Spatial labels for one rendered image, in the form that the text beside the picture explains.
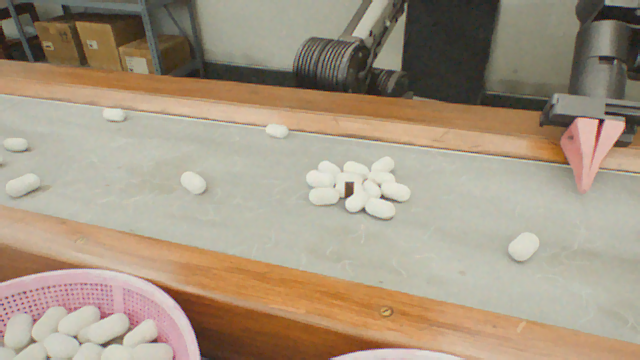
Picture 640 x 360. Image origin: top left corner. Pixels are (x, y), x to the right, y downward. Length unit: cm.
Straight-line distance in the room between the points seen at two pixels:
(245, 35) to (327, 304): 270
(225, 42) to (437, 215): 268
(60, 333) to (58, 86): 60
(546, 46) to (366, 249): 220
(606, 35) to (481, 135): 18
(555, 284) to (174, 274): 34
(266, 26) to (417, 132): 232
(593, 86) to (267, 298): 43
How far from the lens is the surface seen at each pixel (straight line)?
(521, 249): 47
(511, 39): 257
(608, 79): 62
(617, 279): 50
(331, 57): 91
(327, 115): 69
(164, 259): 44
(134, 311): 44
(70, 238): 51
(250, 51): 302
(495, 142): 66
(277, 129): 66
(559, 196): 60
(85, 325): 45
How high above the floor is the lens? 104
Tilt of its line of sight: 33 degrees down
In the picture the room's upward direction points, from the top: 2 degrees counter-clockwise
